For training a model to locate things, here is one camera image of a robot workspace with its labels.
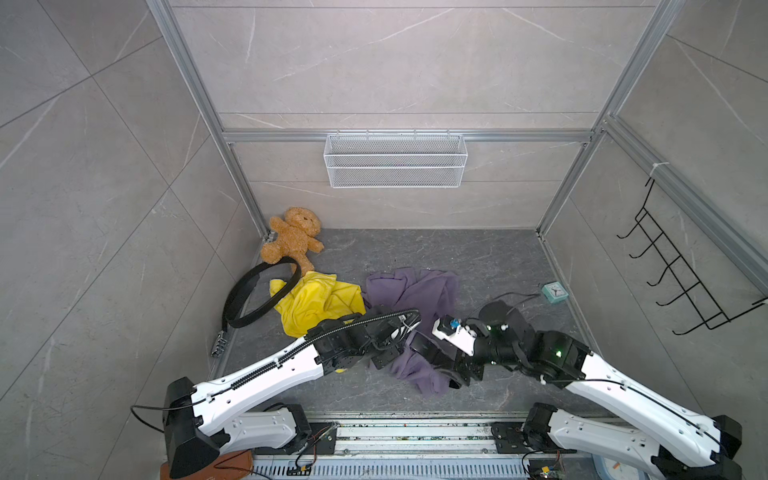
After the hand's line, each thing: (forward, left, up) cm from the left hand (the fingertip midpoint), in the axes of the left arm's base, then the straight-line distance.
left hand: (398, 334), depth 72 cm
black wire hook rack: (-5, -62, +16) cm, 64 cm away
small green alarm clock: (+21, -55, -17) cm, 61 cm away
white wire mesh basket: (+58, -2, +11) cm, 60 cm away
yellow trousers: (+16, +24, -8) cm, 30 cm away
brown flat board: (-25, +38, -10) cm, 47 cm away
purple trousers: (+18, -2, -14) cm, 23 cm away
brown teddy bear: (+43, +36, -10) cm, 57 cm away
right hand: (-5, -11, +2) cm, 12 cm away
